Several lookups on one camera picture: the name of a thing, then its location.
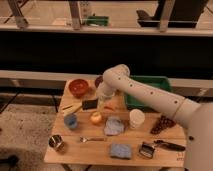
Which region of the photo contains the wooden folding table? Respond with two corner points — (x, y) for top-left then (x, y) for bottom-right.
(44, 81), (186, 168)

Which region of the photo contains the white cup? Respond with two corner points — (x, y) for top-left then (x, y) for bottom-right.
(129, 109), (145, 129)

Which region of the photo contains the silver fork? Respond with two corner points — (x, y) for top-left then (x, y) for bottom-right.
(79, 137), (106, 143)

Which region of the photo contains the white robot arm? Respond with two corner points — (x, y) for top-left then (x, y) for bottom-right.
(97, 64), (213, 171)

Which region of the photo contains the yellow banana peel toy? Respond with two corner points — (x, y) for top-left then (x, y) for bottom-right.
(62, 102), (82, 116)

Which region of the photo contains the yellow round fruit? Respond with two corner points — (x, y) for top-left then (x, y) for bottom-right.
(90, 111), (103, 125)

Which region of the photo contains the red bowl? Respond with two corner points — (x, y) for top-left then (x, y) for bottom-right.
(68, 79), (89, 98)

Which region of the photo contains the dark red grape bunch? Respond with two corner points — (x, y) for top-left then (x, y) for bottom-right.
(150, 116), (176, 135)

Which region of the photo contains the red chili pepper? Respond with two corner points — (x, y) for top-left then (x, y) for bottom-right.
(104, 105), (115, 111)

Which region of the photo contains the crumpled blue cloth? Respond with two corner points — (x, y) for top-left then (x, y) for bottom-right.
(104, 116), (124, 136)

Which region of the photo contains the green box on shelf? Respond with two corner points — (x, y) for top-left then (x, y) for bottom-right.
(86, 16), (109, 26)

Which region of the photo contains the blue sponge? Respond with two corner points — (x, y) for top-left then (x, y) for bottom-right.
(110, 144), (132, 159)

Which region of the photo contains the purple bowl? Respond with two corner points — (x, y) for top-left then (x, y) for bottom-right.
(94, 75), (103, 88)

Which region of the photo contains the green plastic tray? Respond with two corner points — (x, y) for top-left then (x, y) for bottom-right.
(124, 75), (172, 111)

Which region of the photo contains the blue cup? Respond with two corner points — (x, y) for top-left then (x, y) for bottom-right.
(64, 114), (77, 129)

